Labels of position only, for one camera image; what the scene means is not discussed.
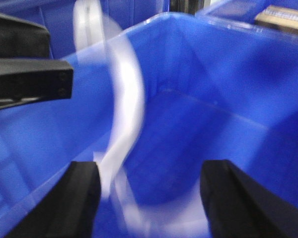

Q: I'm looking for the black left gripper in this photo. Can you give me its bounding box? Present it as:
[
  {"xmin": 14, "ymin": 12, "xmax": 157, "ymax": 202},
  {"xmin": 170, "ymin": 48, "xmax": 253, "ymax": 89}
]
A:
[{"xmin": 0, "ymin": 13, "xmax": 74, "ymax": 110}]

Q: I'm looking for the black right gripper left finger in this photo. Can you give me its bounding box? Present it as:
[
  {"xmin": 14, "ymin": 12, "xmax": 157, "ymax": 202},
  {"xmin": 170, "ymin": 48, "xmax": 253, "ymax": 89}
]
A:
[{"xmin": 6, "ymin": 161, "xmax": 101, "ymax": 238}]

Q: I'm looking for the large white PVC clamp half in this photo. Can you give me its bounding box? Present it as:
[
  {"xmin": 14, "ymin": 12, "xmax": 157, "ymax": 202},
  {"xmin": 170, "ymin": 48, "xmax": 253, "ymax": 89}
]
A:
[{"xmin": 73, "ymin": 0, "xmax": 159, "ymax": 238}]

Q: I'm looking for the blue plastic bin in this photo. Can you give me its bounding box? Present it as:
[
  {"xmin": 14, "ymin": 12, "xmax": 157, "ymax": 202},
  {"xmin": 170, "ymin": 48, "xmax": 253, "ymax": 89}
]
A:
[{"xmin": 0, "ymin": 13, "xmax": 298, "ymax": 238}]

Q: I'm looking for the large blue plastic crate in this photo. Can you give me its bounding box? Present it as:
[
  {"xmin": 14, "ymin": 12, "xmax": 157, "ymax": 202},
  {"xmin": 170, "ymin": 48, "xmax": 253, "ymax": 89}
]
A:
[{"xmin": 0, "ymin": 0, "xmax": 169, "ymax": 59}]

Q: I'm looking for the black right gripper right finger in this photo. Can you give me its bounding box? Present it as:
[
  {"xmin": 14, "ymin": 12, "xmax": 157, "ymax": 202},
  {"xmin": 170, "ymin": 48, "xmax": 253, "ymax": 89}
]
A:
[{"xmin": 200, "ymin": 160, "xmax": 298, "ymax": 238}]

